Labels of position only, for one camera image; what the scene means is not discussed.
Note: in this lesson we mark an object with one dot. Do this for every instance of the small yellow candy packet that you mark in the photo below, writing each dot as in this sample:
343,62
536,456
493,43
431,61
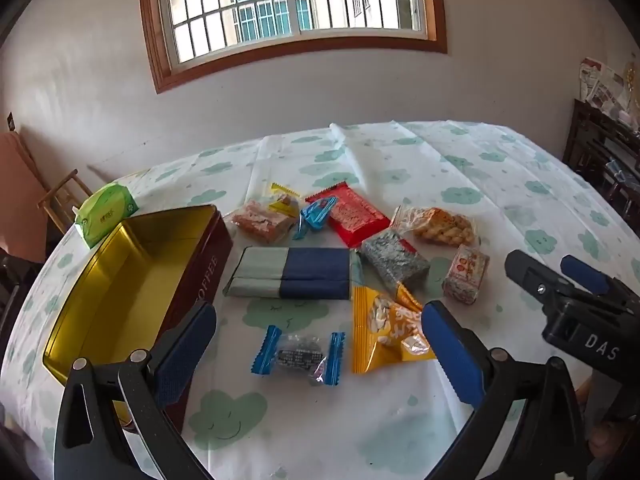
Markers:
282,204

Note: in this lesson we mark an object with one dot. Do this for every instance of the small blue candy packet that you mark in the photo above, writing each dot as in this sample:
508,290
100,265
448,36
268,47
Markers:
315,215

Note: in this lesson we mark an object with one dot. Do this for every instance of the cloud-print tablecloth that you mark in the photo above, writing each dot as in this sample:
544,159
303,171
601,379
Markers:
450,170

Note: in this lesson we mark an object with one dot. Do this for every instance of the pile of printed papers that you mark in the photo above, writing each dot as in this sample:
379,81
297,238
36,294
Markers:
600,85

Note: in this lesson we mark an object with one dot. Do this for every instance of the red tin box gold inside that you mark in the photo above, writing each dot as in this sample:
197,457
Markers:
125,280

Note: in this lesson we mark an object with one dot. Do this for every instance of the twisted dough snack packet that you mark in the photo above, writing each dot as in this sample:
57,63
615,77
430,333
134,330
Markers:
440,225

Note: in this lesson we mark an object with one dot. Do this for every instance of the grey and navy pack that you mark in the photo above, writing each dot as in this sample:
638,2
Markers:
310,270

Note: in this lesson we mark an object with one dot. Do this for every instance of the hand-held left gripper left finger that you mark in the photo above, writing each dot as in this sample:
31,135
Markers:
185,355

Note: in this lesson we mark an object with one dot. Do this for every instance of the pink cloth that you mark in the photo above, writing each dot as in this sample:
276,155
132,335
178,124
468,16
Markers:
17,185

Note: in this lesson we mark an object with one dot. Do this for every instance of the red snack packet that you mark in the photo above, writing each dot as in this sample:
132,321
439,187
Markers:
357,220

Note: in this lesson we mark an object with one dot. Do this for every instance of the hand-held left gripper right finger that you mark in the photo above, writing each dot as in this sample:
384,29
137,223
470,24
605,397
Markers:
450,355

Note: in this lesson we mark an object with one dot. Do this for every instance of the orange brittle snack packet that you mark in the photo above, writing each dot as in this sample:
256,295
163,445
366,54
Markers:
257,222

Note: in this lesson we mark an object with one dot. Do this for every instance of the yellow-orange snack packet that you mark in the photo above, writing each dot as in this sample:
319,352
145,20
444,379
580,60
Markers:
380,330

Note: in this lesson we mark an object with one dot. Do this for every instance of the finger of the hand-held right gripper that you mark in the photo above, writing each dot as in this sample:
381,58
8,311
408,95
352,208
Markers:
585,274
535,280

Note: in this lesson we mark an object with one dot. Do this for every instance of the small white red printed packet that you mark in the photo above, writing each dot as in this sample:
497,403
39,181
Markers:
465,272

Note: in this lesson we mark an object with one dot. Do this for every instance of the dark wooden cabinet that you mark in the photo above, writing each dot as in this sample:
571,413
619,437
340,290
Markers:
585,135

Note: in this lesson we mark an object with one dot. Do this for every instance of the blue-ended dark candy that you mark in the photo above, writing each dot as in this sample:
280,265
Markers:
297,355

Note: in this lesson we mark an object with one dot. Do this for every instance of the green tissue pack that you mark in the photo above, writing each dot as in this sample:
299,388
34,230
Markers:
105,215

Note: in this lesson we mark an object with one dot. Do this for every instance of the small wooden chair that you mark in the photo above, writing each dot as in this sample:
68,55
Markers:
65,192

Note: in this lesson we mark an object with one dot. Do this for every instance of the barred window with wooden frame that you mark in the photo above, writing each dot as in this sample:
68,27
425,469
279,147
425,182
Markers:
280,10

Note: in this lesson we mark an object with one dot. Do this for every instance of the black sesame bar packet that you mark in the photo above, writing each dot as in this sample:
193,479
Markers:
395,260

